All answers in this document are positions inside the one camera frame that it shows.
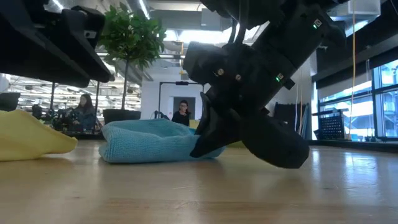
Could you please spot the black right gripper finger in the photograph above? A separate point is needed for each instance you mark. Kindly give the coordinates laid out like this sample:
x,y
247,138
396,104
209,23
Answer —
x,y
217,130

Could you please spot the blue microfiber towel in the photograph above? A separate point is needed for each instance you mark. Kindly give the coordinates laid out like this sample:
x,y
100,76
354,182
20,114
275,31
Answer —
x,y
146,140

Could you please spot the yellow microfiber towel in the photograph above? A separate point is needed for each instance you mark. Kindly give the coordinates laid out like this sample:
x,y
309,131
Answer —
x,y
28,137

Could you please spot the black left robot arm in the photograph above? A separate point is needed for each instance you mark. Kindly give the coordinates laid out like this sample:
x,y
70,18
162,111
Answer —
x,y
46,46

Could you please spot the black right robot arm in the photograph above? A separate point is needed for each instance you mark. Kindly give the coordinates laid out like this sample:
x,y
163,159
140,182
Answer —
x,y
295,31

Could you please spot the dark leaning panels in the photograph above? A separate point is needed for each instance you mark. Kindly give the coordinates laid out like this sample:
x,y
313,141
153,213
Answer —
x,y
289,118

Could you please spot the person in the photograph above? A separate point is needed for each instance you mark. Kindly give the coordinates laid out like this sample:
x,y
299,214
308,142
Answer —
x,y
84,115
182,118

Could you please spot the black perforated cart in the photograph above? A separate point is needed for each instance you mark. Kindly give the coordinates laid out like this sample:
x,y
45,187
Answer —
x,y
331,126

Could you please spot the green plant in black pot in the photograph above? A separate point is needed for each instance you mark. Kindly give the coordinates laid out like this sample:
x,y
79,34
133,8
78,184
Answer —
x,y
130,37

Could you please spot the black robot arms on desk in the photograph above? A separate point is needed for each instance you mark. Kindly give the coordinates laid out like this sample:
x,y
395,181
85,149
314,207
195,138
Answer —
x,y
59,119

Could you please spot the black portal frame stand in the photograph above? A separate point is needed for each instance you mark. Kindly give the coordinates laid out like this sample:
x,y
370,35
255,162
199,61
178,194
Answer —
x,y
182,83

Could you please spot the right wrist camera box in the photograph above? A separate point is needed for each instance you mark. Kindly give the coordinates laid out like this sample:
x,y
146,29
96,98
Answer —
x,y
205,62

